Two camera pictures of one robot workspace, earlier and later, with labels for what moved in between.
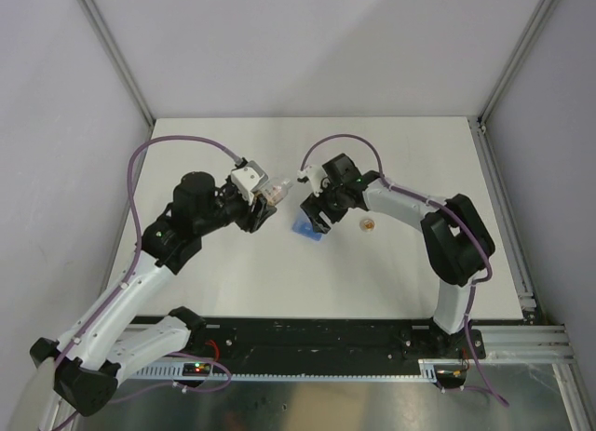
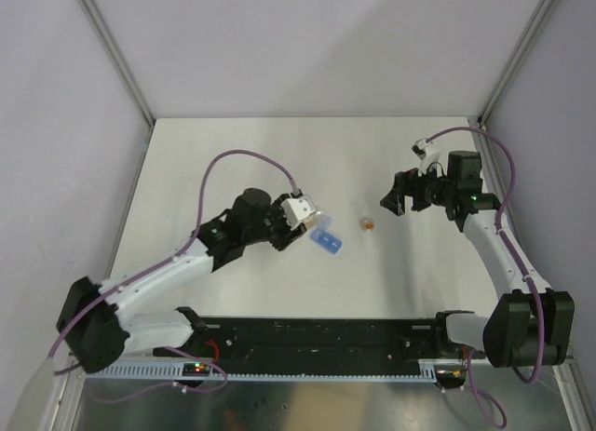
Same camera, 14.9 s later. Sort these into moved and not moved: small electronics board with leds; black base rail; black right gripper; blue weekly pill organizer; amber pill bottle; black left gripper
Moved: black right gripper; blue weekly pill organizer; amber pill bottle; black left gripper
Not moved: black base rail; small electronics board with leds
